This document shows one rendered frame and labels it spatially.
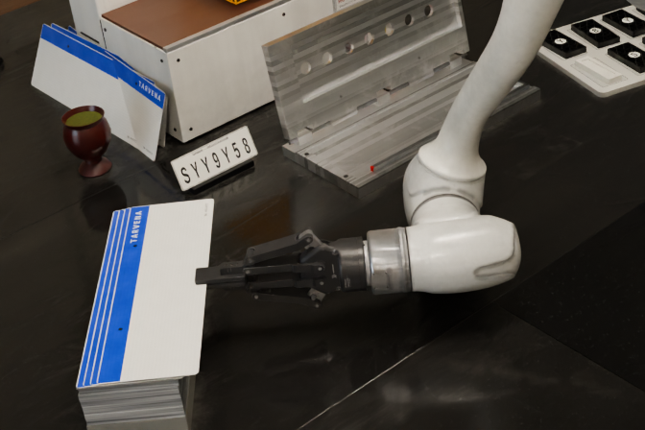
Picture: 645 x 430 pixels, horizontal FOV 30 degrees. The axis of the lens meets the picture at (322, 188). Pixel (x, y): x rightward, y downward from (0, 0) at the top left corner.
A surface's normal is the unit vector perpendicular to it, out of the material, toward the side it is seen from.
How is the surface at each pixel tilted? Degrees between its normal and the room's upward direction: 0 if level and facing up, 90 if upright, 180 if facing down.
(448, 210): 7
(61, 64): 63
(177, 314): 0
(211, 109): 90
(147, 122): 69
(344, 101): 80
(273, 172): 0
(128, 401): 90
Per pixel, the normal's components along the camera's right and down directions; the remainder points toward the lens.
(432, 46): 0.60, 0.22
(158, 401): 0.03, 0.55
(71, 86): -0.71, 0.00
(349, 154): -0.10, -0.83
